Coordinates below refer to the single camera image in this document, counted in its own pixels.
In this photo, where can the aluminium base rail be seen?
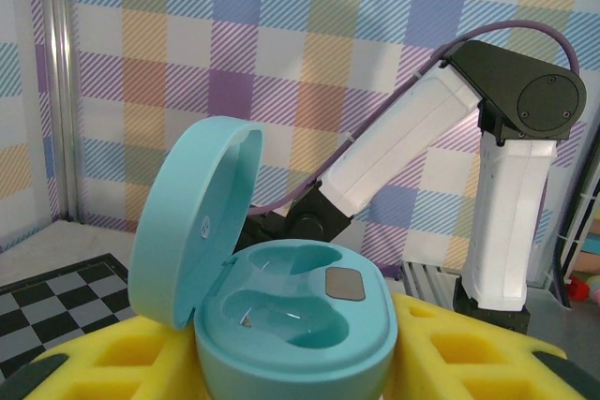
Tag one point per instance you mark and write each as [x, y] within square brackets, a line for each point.
[429, 285]

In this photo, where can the aluminium corner post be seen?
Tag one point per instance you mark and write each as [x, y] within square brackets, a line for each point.
[63, 91]

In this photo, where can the colourful plush toy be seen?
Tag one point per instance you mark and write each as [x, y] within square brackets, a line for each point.
[588, 287]

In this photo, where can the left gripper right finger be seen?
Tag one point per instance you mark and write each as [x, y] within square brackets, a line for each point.
[469, 362]

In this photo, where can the blue earbud charging case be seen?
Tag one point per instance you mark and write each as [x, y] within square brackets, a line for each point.
[187, 208]

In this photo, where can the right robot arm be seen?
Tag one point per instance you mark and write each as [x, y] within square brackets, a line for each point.
[398, 137]

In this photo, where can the black white chessboard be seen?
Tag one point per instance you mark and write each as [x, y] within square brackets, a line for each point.
[56, 292]

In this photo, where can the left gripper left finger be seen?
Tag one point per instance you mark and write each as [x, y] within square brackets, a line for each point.
[117, 362]

